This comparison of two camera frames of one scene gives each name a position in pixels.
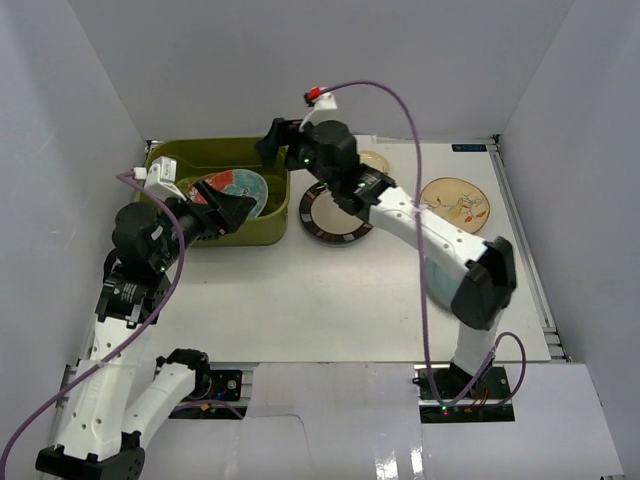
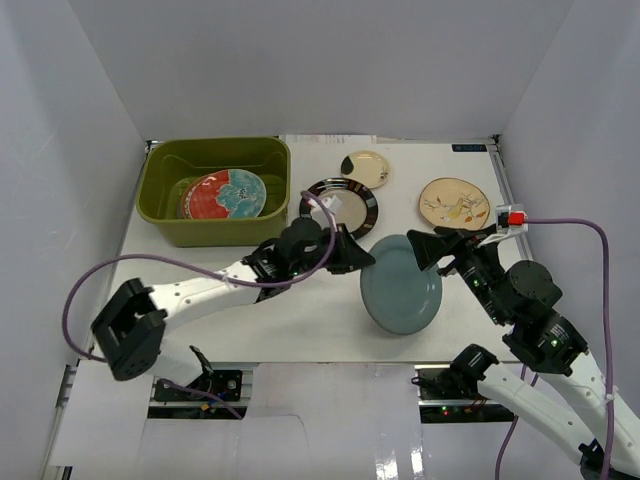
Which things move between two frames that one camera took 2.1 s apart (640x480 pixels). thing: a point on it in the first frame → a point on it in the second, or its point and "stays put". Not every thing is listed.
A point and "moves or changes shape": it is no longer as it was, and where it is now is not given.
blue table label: (469, 147) stays put
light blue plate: (440, 284) moves or changes shape
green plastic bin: (196, 157) stays put
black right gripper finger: (275, 139) → (429, 249)
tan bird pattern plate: (459, 201) stays put
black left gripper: (206, 215) → (335, 248)
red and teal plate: (238, 183) stays put
